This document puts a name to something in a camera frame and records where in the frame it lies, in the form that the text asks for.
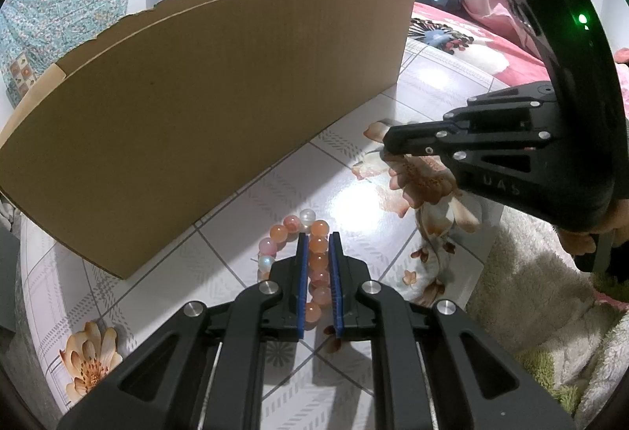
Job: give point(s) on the brown cardboard box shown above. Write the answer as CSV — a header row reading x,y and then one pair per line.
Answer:
x,y
196,115

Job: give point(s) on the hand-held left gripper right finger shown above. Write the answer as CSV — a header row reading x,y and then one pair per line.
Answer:
x,y
336,292

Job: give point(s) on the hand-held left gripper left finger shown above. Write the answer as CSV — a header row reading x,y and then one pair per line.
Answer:
x,y
301,292

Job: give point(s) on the pink floral bedsheet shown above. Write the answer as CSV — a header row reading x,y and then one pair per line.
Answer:
x,y
491,61

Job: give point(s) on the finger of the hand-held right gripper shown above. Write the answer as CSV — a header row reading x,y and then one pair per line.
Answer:
x,y
496,130
491,184

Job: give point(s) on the person's right hand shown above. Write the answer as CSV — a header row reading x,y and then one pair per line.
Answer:
x,y
575,242

